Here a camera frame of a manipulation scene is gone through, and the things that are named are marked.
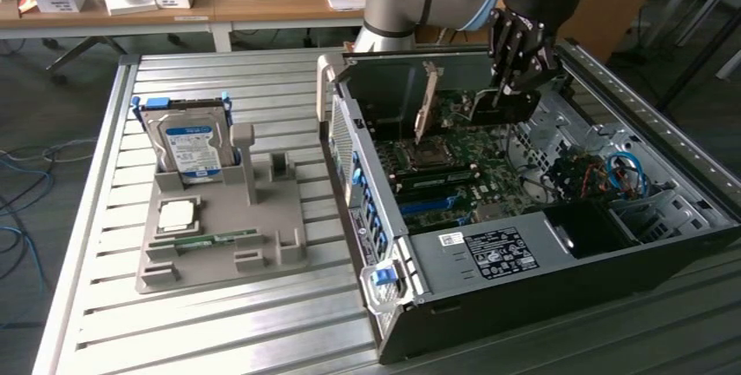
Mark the black open PC case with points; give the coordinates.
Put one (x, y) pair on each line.
(522, 305)

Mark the green motherboard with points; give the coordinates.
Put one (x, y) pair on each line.
(492, 175)

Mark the grey card retention latch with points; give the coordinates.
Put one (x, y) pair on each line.
(326, 88)

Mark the grey power supply unit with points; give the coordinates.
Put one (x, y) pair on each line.
(440, 262)

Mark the blue plastic latch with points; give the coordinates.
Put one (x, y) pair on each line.
(382, 277)

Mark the wooden top desk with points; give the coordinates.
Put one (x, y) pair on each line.
(278, 6)
(116, 21)

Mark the long expansion slot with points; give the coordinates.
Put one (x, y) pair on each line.
(426, 207)

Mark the grey parts rack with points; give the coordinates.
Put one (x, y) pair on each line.
(226, 227)

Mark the silver CPU chip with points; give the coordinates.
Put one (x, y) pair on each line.
(176, 217)

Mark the green RAM stick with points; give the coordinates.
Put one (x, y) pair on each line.
(203, 238)

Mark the black chair base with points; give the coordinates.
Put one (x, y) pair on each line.
(74, 53)

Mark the hard disk with blue rails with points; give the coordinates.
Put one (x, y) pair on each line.
(186, 145)

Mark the metal CPU socket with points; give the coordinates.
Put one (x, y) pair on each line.
(431, 155)

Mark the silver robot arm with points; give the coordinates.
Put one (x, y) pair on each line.
(399, 6)

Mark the graphics card with metal bracket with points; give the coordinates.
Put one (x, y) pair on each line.
(504, 110)

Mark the metal disk bay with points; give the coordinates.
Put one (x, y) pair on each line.
(666, 214)

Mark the white table leg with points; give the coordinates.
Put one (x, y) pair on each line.
(731, 67)

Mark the wooden cabinet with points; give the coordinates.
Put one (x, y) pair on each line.
(626, 1)

